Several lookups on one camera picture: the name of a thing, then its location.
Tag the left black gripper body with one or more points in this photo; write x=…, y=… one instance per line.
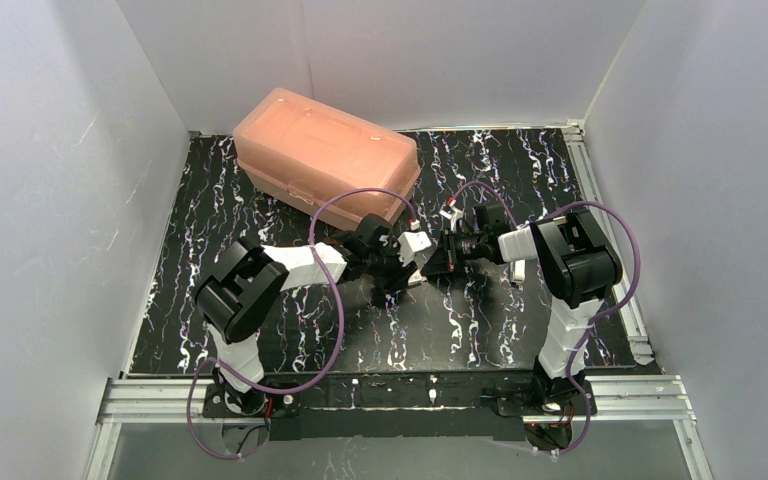
x=396, y=266

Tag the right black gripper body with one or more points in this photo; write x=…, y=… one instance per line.
x=448, y=250

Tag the white mini stapler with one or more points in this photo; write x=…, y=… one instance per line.
x=517, y=273

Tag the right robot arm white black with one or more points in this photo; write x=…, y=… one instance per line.
x=579, y=268

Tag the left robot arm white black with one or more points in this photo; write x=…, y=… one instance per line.
x=240, y=288

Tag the pink translucent plastic box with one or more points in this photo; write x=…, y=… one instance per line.
x=319, y=159

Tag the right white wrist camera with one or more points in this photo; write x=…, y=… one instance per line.
x=450, y=213

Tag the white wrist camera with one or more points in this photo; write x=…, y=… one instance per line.
x=450, y=213
x=412, y=244

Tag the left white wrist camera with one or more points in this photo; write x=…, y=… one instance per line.
x=412, y=244

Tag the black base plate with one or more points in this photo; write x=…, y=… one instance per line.
x=494, y=404

